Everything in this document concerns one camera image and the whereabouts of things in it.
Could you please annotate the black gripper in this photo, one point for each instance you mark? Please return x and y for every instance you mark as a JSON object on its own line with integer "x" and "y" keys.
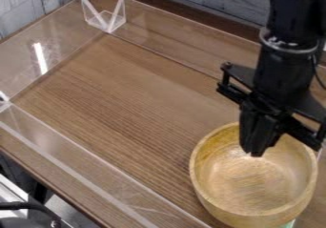
{"x": 273, "y": 91}

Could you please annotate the clear acrylic corner bracket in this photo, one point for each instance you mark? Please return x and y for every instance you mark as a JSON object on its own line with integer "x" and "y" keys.
{"x": 105, "y": 20}

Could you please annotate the green block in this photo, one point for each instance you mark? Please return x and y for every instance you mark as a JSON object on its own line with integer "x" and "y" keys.
{"x": 291, "y": 224}

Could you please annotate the brown wooden bowl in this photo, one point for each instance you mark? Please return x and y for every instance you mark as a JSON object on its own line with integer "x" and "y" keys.
{"x": 253, "y": 192}

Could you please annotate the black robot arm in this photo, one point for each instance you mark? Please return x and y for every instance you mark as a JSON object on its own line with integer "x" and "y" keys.
{"x": 299, "y": 15}

